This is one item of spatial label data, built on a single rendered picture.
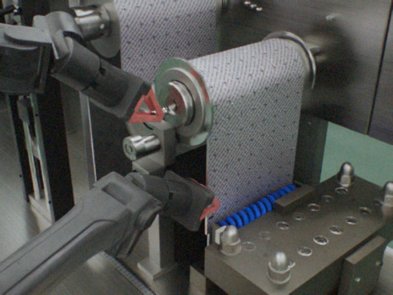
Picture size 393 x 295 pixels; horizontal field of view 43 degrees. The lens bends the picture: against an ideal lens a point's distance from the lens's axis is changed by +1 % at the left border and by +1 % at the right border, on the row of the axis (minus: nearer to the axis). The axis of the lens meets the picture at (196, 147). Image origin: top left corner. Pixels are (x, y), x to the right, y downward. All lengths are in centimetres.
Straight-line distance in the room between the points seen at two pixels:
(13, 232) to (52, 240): 59
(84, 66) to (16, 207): 61
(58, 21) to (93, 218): 30
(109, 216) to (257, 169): 39
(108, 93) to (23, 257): 28
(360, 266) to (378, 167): 249
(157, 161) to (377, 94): 42
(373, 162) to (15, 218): 260
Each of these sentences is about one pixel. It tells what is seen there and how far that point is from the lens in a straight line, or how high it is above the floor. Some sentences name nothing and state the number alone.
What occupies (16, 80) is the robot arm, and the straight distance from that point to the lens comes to 69.
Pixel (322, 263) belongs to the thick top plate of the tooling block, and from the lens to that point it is 85.
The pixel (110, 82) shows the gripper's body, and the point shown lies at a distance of 73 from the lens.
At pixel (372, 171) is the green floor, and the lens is 331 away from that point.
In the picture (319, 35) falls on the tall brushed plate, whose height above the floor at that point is 131.
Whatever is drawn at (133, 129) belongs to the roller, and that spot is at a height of 114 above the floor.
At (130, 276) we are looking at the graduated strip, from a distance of 100.
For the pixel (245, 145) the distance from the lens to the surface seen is 88.
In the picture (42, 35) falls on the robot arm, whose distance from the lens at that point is 69.
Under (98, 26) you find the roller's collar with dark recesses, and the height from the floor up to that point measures 133.
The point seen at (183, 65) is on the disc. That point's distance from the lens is 80.
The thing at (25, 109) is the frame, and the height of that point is 116.
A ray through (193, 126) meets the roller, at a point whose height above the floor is 122.
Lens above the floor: 156
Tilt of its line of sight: 27 degrees down
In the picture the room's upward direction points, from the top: 1 degrees clockwise
